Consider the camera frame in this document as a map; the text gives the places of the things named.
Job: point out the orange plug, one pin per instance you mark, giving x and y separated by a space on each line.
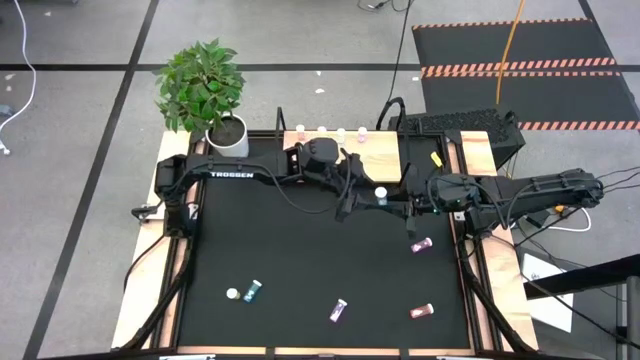
560 208

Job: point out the black power adapter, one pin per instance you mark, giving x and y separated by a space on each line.
537 218

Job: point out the small blue object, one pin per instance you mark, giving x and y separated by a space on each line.
5 110

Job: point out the wooden shelf with black frame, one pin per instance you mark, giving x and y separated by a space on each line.
385 155

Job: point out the green plant in white pot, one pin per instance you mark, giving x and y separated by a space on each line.
200 85

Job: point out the black clamp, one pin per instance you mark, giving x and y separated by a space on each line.
145 213

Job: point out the black desk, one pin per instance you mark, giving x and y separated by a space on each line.
590 275

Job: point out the black floor mat striped edges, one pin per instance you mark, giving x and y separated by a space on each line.
550 95

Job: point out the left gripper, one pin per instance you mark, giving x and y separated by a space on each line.
352 180

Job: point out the blue translucent pill bottle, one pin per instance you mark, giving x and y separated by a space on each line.
252 291
381 193
341 135

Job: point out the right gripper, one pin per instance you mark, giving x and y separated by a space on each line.
422 195

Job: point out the purple translucent pill bottle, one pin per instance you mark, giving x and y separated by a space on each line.
421 245
338 311
362 134

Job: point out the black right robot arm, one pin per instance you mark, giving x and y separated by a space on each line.
540 187

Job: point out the black table mat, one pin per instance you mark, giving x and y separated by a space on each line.
280 225

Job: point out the yellow translucent pill bottle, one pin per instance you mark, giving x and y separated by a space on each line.
232 293
321 131

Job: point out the red translucent pill bottle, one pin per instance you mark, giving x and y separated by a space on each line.
300 132
422 311

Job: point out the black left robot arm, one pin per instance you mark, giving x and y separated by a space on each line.
232 174

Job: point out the silver metal bracket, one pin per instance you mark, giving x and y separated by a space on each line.
187 357
457 358

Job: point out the white paper sheet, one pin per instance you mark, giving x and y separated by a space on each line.
537 267

